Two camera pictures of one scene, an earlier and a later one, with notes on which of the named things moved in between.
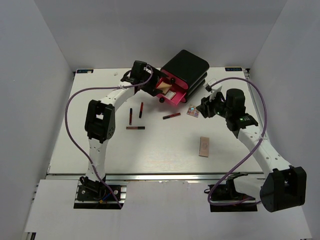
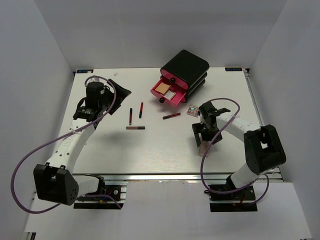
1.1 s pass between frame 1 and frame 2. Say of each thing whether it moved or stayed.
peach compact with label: stayed
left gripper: moved
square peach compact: stayed
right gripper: moved
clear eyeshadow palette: stayed
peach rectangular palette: stayed
